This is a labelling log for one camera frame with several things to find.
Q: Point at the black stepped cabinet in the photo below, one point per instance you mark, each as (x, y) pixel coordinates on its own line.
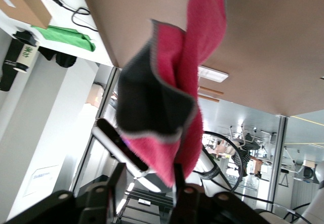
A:
(149, 203)

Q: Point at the green cloth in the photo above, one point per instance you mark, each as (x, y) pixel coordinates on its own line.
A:
(68, 37)

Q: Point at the brown cardboard box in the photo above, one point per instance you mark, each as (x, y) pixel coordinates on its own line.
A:
(22, 4)

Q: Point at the white cup with green print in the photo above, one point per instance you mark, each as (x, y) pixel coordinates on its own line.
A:
(26, 54)

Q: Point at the white paper sign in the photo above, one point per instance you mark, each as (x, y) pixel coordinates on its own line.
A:
(40, 181)

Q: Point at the black cloth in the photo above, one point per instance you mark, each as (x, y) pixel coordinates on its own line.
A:
(63, 59)

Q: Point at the black bottle with white text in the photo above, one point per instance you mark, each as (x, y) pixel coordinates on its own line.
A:
(8, 67)

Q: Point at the pink towel with grey edge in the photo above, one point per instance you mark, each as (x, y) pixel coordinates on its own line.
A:
(172, 47)

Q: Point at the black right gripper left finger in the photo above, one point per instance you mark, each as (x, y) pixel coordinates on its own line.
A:
(117, 183)

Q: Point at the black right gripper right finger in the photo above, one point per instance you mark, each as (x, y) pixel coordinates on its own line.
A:
(181, 196)

